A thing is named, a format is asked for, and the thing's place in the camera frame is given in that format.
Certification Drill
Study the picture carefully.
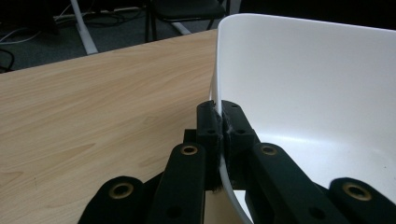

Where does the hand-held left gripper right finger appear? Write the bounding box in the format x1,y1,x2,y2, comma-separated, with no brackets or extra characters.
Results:
220,99,351,224

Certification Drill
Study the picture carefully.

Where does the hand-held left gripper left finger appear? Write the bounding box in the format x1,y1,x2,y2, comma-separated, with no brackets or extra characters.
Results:
148,99,224,224

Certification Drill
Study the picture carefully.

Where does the white plastic basket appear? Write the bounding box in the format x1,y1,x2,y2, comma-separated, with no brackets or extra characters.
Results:
208,12,396,224

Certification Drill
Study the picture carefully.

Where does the black folding chair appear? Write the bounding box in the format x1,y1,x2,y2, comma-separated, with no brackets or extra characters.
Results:
144,0,227,43

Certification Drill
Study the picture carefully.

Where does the white metal desk frame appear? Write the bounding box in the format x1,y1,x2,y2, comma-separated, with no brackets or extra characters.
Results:
69,0,243,56

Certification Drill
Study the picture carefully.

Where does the bundle of black floor cables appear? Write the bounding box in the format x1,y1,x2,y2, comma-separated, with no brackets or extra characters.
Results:
51,4,148,30

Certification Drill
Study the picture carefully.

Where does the black floor cable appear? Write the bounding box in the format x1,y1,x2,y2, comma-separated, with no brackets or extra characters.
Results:
0,47,16,75

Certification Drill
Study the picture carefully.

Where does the white floor cable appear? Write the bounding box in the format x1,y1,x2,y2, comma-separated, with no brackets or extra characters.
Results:
0,3,73,46

